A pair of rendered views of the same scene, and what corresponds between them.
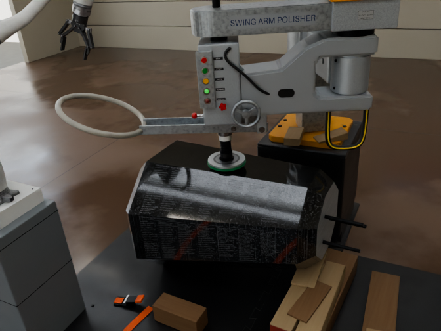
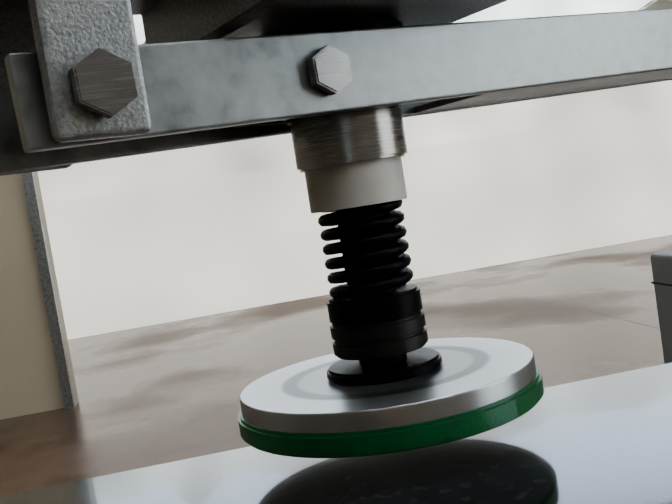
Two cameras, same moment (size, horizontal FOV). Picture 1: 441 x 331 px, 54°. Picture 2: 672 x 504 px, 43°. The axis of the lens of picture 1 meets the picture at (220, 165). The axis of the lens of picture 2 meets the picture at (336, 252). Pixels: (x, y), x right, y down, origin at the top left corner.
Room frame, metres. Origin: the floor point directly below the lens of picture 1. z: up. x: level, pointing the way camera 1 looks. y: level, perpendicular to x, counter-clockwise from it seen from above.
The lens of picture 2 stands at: (2.67, -0.40, 1.01)
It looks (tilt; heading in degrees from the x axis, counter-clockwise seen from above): 4 degrees down; 145
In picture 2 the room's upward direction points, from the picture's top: 9 degrees counter-clockwise
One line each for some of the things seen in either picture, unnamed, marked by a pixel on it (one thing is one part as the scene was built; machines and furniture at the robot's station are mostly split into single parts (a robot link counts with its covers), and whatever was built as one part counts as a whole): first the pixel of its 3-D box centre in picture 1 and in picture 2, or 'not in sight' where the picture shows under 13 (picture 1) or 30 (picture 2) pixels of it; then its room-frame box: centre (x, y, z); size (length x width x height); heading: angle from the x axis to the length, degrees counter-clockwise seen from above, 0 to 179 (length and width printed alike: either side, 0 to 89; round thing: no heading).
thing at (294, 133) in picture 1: (294, 136); not in sight; (2.60, -0.50, 0.81); 0.20 x 0.10 x 0.05; 160
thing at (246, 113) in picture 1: (245, 111); not in sight; (2.06, -0.15, 1.20); 0.15 x 0.10 x 0.15; 86
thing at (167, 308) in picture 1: (180, 314); not in sight; (1.83, 0.30, 0.07); 0.30 x 0.12 x 0.12; 60
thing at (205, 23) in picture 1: (289, 19); not in sight; (2.17, -0.39, 1.62); 0.96 x 0.25 x 0.17; 86
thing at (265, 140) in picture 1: (310, 177); not in sight; (2.80, -0.66, 0.37); 0.66 x 0.66 x 0.74; 62
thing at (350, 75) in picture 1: (350, 71); not in sight; (2.15, -0.69, 1.34); 0.19 x 0.19 x 0.20
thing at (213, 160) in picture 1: (226, 159); (386, 378); (2.19, -0.04, 0.87); 0.21 x 0.21 x 0.01
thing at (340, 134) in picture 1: (330, 135); not in sight; (2.57, -0.73, 0.80); 0.20 x 0.10 x 0.05; 99
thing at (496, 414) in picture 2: (226, 159); (386, 383); (2.19, -0.04, 0.87); 0.22 x 0.22 x 0.04
